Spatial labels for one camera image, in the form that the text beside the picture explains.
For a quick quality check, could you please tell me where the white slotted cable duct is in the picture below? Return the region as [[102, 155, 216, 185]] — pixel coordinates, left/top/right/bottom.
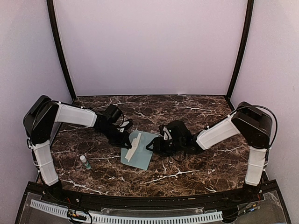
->
[[29, 199, 223, 224]]

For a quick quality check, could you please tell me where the small glue stick bottle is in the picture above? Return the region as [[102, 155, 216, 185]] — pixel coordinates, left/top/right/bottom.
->
[[80, 155, 91, 170]]

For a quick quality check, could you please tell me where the light blue envelope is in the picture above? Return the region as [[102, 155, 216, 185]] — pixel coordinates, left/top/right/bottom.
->
[[121, 130, 158, 170]]

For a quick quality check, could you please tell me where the black front table rail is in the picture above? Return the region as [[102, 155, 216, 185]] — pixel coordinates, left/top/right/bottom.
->
[[36, 185, 258, 210]]

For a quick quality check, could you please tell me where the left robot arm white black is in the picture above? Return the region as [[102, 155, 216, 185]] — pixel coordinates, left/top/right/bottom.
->
[[23, 95, 133, 203]]

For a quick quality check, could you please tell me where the right black frame post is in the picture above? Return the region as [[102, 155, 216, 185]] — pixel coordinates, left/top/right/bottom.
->
[[225, 0, 254, 102]]

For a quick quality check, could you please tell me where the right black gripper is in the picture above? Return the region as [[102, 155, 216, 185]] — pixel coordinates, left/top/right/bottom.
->
[[146, 136, 184, 157]]

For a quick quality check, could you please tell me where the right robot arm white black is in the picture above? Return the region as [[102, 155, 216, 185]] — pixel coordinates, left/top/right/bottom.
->
[[146, 102, 278, 203]]

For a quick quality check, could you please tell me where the left black frame post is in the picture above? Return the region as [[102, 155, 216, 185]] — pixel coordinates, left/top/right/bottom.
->
[[46, 0, 77, 101]]

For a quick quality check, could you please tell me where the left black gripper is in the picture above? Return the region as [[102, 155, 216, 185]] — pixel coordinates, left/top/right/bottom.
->
[[99, 124, 132, 149]]

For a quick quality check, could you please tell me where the white letter paper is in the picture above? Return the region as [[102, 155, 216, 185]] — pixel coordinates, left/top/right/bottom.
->
[[125, 133, 142, 162]]

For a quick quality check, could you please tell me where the black frame post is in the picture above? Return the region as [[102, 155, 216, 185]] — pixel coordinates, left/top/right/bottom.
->
[[225, 0, 254, 102], [46, 0, 77, 101]]

